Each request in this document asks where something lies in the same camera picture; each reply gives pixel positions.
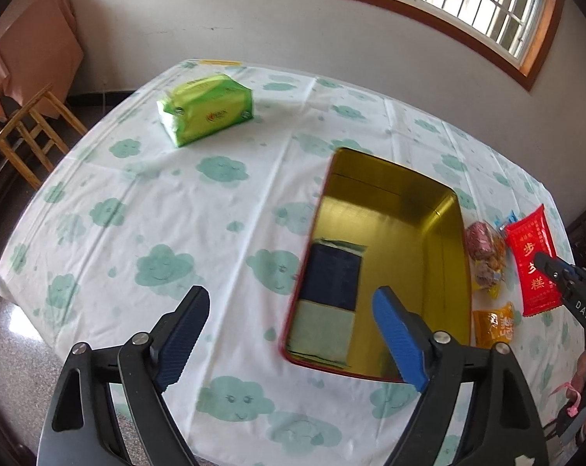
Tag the orange snack packet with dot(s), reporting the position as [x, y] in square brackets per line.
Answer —
[492, 325]

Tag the wooden chair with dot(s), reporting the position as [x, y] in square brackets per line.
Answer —
[35, 121]

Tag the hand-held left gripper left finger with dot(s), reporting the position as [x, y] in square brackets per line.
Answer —
[179, 337]

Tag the orange cloth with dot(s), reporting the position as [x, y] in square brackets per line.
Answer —
[35, 43]

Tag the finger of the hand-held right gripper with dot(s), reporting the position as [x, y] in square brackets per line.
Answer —
[553, 269]

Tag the yellow sticker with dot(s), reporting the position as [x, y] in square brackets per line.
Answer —
[220, 62]

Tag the clear bag of pink snacks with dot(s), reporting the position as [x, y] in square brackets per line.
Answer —
[485, 252]

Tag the red snack packet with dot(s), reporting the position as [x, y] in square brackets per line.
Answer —
[528, 252]

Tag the green tissue pack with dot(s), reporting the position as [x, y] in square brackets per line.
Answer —
[205, 107]

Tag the blue wrapped candy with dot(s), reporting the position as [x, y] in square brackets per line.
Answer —
[510, 217]

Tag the pink ribbon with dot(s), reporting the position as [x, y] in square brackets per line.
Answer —
[570, 395]

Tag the red and gold tin box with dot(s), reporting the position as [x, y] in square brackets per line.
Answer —
[400, 233]

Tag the dark and green snack packet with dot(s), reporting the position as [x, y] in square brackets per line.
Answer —
[329, 276]

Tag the white cloud print tablecloth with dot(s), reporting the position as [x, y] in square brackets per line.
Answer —
[176, 204]

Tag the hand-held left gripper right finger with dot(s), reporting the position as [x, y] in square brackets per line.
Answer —
[400, 337]

